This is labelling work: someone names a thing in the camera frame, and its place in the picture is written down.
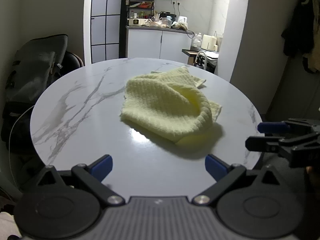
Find pile of clear food bags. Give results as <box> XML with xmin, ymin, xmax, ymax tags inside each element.
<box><xmin>144</xmin><ymin>17</ymin><xmax>189</xmax><ymax>30</ymax></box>

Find dark hanging jacket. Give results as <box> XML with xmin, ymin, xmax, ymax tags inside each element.
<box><xmin>281</xmin><ymin>0</ymin><xmax>314</xmax><ymax>58</ymax></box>

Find dark grey bag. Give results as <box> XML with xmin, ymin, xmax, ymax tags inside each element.
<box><xmin>1</xmin><ymin>34</ymin><xmax>68</xmax><ymax>153</ymax></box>

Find pale yellow knitted towel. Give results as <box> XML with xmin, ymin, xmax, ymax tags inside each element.
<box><xmin>120</xmin><ymin>66</ymin><xmax>223</xmax><ymax>145</ymax></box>

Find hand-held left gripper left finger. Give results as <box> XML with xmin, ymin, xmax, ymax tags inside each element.
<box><xmin>37</xmin><ymin>154</ymin><xmax>125</xmax><ymax>207</ymax></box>

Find cream electric cooker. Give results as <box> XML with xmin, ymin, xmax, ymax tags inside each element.
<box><xmin>128</xmin><ymin>18</ymin><xmax>148</xmax><ymax>26</ymax></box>

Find cream countertop appliance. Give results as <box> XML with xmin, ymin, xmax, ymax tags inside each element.
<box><xmin>201</xmin><ymin>34</ymin><xmax>218</xmax><ymax>51</ymax></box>

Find black-framed glass door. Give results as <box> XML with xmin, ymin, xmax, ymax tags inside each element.
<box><xmin>91</xmin><ymin>0</ymin><xmax>129</xmax><ymax>64</ymax></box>

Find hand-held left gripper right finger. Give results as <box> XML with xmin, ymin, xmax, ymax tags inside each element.
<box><xmin>192</xmin><ymin>154</ymin><xmax>282</xmax><ymax>207</ymax></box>

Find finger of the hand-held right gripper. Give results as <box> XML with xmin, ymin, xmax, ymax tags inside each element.
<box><xmin>245</xmin><ymin>133</ymin><xmax>320</xmax><ymax>155</ymax></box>
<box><xmin>257</xmin><ymin>118</ymin><xmax>320</xmax><ymax>137</ymax></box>

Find white base cabinet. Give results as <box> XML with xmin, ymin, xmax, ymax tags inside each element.
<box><xmin>126</xmin><ymin>26</ymin><xmax>194</xmax><ymax>64</ymax></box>

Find black spice rack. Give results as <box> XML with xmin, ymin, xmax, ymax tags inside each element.
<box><xmin>129</xmin><ymin>0</ymin><xmax>155</xmax><ymax>19</ymax></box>

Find thin white cable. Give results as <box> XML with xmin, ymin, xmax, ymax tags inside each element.
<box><xmin>7</xmin><ymin>104</ymin><xmax>34</xmax><ymax>153</ymax></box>

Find clear plastic jar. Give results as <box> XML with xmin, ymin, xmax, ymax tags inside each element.
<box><xmin>191</xmin><ymin>33</ymin><xmax>202</xmax><ymax>51</ymax></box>

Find dark brown chair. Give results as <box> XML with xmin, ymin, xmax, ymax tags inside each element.
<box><xmin>62</xmin><ymin>51</ymin><xmax>84</xmax><ymax>75</ymax></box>

